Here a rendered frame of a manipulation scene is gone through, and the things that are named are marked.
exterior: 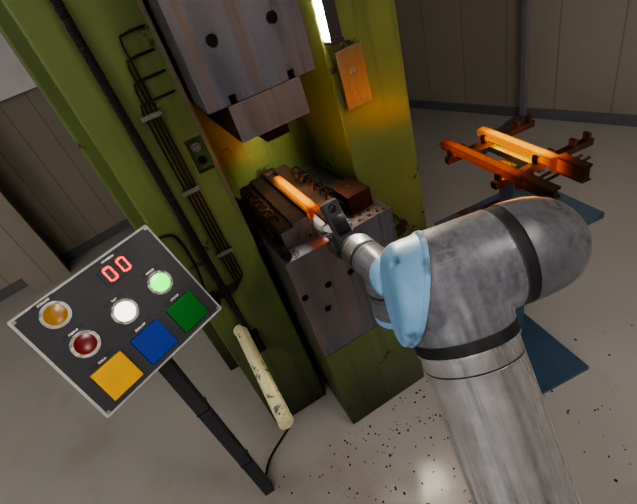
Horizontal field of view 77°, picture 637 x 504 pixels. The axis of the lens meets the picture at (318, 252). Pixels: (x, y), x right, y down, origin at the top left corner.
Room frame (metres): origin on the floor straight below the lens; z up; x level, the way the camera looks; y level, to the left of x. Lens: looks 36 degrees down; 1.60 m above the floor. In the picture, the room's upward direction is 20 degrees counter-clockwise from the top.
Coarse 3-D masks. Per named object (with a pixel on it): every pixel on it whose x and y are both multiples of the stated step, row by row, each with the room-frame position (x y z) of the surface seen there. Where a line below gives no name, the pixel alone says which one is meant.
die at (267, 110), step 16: (288, 80) 1.06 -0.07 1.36; (256, 96) 1.03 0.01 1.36; (272, 96) 1.04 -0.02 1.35; (288, 96) 1.05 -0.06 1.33; (304, 96) 1.06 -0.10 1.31; (224, 112) 1.07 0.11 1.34; (240, 112) 1.02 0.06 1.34; (256, 112) 1.03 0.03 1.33; (272, 112) 1.04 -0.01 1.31; (288, 112) 1.05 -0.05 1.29; (304, 112) 1.06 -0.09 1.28; (224, 128) 1.17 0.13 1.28; (240, 128) 1.01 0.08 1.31; (256, 128) 1.02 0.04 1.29; (272, 128) 1.03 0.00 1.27
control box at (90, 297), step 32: (128, 256) 0.83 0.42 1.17; (160, 256) 0.85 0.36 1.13; (64, 288) 0.75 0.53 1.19; (96, 288) 0.77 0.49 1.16; (128, 288) 0.78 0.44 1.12; (192, 288) 0.82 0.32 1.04; (32, 320) 0.69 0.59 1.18; (96, 320) 0.72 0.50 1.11; (160, 320) 0.74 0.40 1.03; (64, 352) 0.66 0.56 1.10; (96, 352) 0.67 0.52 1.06; (128, 352) 0.68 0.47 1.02; (96, 384) 0.62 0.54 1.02
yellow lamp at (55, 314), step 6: (48, 306) 0.72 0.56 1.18; (54, 306) 0.72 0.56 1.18; (60, 306) 0.72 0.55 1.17; (48, 312) 0.71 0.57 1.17; (54, 312) 0.71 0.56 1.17; (60, 312) 0.71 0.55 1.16; (66, 312) 0.72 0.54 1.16; (48, 318) 0.70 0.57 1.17; (54, 318) 0.70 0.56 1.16; (60, 318) 0.70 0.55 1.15; (66, 318) 0.71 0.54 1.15; (54, 324) 0.69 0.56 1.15
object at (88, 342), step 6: (78, 336) 0.69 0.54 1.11; (84, 336) 0.69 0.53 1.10; (90, 336) 0.69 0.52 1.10; (78, 342) 0.68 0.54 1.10; (84, 342) 0.68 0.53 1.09; (90, 342) 0.68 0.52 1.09; (96, 342) 0.68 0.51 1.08; (78, 348) 0.67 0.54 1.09; (84, 348) 0.67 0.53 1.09; (90, 348) 0.67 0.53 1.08; (84, 354) 0.66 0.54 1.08
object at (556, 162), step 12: (480, 132) 1.13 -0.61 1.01; (492, 132) 1.09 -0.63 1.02; (504, 144) 1.02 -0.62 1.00; (516, 144) 0.97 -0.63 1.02; (528, 144) 0.95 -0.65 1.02; (528, 156) 0.92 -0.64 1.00; (540, 156) 0.88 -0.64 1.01; (552, 156) 0.86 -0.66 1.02; (564, 156) 0.82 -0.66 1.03; (552, 168) 0.83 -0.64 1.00; (564, 168) 0.81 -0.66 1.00; (576, 168) 0.78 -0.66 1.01; (588, 168) 0.75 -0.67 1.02; (576, 180) 0.77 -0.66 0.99; (588, 180) 0.75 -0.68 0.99
